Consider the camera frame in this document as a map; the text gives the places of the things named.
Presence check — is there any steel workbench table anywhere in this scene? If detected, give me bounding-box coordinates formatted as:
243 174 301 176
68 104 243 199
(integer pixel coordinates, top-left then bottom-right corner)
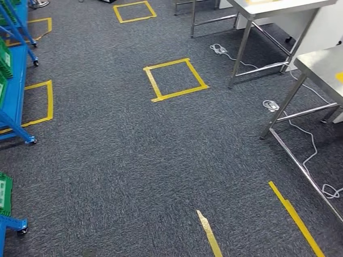
259 44 343 224
227 0 338 89

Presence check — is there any yellow floor tape strip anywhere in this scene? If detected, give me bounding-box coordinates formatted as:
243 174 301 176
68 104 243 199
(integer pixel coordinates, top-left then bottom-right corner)
196 210 224 257
268 180 326 257

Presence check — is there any white loose cable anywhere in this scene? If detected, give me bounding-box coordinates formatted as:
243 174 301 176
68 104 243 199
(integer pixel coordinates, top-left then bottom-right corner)
278 110 343 199

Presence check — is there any white office desk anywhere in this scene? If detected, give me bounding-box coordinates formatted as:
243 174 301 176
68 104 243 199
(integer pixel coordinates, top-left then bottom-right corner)
273 7 343 72

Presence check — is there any green plastic crate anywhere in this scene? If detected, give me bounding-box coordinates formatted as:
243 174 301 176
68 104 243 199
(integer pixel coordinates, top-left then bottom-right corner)
0 72 8 107
0 37 14 79
0 172 13 217

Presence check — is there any yellow floor tape outline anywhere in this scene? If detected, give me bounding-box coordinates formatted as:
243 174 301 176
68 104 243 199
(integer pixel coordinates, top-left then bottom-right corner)
144 57 209 103
113 1 157 24

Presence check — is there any steel table frame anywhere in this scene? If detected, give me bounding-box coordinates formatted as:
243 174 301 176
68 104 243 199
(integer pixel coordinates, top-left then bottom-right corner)
174 0 239 39

